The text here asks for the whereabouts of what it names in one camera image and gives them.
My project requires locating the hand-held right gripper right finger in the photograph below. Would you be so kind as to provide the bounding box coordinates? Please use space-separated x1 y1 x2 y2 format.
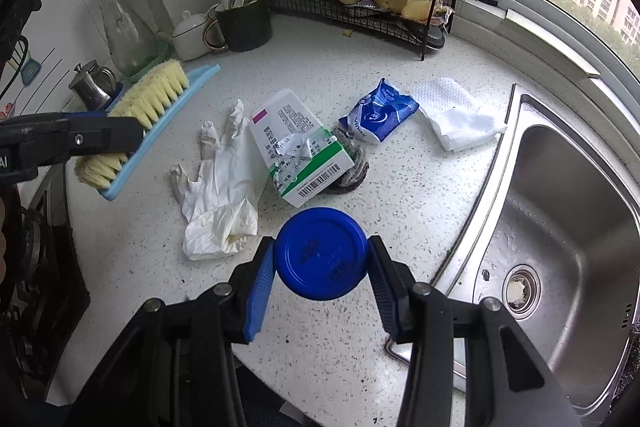
367 234 583 427

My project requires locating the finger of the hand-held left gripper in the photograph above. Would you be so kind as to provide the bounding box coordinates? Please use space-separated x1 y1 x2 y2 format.
27 116 147 168
0 109 111 131

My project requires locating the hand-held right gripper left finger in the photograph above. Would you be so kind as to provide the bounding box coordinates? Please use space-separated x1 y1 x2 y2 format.
75 236 277 427

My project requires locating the blue round plastic lid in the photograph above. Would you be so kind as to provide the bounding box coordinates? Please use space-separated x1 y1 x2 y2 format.
273 207 371 300

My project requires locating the blue scrub brush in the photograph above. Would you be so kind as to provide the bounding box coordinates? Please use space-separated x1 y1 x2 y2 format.
75 59 221 202

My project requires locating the white disposable glove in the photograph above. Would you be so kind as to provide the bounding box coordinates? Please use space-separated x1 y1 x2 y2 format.
170 99 268 262

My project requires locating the grey scouring pad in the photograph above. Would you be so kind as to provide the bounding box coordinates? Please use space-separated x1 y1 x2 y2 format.
325 127 370 194

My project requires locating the white green medicine box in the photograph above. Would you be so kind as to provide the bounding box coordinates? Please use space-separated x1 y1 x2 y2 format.
249 89 356 208

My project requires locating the blue tissue packet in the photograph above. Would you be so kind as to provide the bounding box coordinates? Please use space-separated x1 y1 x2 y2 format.
338 78 420 144

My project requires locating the blue coaster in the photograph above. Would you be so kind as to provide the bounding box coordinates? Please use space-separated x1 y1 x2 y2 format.
102 81 126 112

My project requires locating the small steel pot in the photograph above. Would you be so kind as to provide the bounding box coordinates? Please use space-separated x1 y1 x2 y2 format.
69 61 117 110

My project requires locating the black gas stove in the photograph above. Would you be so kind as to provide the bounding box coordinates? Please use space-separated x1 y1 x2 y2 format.
0 167 92 408

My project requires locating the glass carafe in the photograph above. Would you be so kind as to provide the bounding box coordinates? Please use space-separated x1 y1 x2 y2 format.
88 0 158 70

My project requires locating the white teapot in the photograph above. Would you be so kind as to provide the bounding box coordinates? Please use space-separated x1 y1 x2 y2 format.
172 10 216 61

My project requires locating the sink drain strainer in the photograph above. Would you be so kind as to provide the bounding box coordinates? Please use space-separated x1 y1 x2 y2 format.
502 264 542 318

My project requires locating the dark utensil mug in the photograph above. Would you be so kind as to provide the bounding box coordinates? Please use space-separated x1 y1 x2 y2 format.
202 0 273 54

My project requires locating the white paper towel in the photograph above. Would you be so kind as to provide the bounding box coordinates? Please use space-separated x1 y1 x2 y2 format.
411 78 507 152

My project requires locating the stainless steel sink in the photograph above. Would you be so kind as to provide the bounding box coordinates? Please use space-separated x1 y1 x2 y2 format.
432 82 640 413

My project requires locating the dark dish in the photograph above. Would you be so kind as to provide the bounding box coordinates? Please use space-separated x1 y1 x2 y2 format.
395 22 447 51

